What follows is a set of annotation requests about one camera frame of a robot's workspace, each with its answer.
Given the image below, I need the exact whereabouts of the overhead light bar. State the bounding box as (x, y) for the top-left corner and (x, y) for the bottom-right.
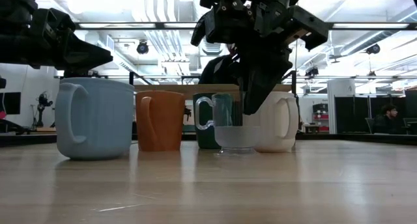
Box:
(74, 21), (417, 31)

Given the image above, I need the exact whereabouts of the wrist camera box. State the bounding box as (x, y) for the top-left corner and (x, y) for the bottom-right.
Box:
(190, 0), (255, 46)
(32, 7), (78, 35)

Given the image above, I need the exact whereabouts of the black aluminium table frame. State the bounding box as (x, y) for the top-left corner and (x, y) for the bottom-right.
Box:
(0, 132), (417, 147)

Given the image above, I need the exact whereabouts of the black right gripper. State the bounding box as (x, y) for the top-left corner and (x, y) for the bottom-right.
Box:
(235, 2), (329, 116)

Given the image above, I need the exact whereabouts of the white ribbed mug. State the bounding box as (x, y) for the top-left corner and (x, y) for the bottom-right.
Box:
(242, 91), (300, 154)

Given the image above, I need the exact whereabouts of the light blue ribbed mug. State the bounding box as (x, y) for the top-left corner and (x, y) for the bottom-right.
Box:
(54, 77), (136, 161)

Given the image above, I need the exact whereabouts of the black monitor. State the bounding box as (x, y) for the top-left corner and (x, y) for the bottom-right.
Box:
(0, 91), (22, 116)

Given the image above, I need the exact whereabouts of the wooden shelf with black legs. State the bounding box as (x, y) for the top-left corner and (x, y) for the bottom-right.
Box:
(129, 70), (298, 143)

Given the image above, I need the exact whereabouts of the red storage shelf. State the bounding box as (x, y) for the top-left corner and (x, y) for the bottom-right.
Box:
(311, 102), (330, 133)

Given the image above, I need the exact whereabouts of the orange faceted mug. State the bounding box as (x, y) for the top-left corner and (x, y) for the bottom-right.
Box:
(135, 90), (186, 152)

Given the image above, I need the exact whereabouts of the clear glass mug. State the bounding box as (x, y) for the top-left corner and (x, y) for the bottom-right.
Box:
(194, 92), (262, 156)

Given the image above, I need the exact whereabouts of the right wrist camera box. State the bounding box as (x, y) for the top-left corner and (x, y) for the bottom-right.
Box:
(190, 0), (255, 46)

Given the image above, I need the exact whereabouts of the green handleless cup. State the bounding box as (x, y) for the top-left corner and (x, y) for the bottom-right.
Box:
(192, 92), (244, 150)

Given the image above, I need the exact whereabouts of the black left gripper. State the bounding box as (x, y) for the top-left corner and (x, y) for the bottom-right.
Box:
(0, 30), (113, 78)

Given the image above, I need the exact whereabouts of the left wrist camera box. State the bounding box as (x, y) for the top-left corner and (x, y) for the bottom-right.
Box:
(32, 7), (78, 35)

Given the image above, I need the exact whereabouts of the person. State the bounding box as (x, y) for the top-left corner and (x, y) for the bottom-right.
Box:
(197, 43), (244, 85)
(372, 104), (400, 135)

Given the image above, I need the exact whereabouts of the black partition wall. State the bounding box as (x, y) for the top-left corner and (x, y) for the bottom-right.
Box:
(334, 94), (417, 134)

